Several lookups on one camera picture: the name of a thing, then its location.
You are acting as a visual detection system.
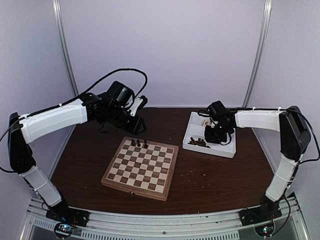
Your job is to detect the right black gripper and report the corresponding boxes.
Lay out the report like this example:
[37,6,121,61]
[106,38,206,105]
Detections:
[205,122,232,144]

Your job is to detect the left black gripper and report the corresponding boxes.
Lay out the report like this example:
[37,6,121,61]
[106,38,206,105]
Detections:
[106,105,148,136]

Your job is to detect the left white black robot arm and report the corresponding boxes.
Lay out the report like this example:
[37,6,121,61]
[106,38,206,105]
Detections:
[7,81,148,222]

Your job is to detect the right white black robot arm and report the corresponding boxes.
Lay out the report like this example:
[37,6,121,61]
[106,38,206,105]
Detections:
[204,100,311,221]

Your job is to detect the light chess pieces in tray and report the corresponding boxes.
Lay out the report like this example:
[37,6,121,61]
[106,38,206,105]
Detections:
[201,119,212,126]

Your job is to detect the dark chess pieces pile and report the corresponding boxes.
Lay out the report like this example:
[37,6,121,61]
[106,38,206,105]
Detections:
[188,137,207,148]

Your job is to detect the right circuit board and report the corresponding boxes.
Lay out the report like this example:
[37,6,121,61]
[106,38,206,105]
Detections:
[254,223,275,238]

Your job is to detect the circuit board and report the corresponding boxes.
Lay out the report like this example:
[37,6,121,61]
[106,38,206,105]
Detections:
[254,223,275,238]
[53,222,75,239]

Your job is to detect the left circuit board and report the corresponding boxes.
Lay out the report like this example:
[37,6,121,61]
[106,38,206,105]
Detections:
[53,222,75,239]

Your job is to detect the white plastic tray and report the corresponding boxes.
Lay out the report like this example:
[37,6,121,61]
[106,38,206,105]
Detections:
[182,111,236,159]

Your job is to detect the wooden chessboard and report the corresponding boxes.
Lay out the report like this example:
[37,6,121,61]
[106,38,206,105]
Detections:
[101,137,179,202]

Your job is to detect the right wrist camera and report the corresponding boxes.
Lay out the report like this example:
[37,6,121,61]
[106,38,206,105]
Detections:
[206,100,226,118]

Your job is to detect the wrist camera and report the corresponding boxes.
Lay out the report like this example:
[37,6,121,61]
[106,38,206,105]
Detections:
[206,100,226,118]
[106,81,134,107]

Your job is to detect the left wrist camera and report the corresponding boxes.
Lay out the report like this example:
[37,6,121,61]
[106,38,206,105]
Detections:
[106,81,134,107]

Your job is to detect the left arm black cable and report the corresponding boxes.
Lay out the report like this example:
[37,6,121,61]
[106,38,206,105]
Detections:
[58,67,148,107]

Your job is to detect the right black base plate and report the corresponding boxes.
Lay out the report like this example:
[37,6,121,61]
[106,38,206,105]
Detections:
[239,206,282,226]

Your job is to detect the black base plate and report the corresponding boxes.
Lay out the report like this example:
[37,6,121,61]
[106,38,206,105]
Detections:
[239,206,282,226]
[45,206,90,227]

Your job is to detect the aluminium front rail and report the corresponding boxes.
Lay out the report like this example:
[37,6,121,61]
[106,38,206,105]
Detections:
[24,197,305,240]

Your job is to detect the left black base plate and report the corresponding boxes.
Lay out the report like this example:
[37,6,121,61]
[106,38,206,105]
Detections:
[45,206,90,227]

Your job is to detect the left aluminium corner post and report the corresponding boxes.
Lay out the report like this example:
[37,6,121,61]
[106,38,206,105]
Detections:
[52,0,79,97]

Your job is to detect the aluminium corner post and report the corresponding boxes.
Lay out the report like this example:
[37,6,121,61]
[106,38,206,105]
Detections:
[242,0,273,108]
[52,0,79,97]

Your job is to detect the right aluminium corner post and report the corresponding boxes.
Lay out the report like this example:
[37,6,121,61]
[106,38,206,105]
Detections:
[242,0,273,108]

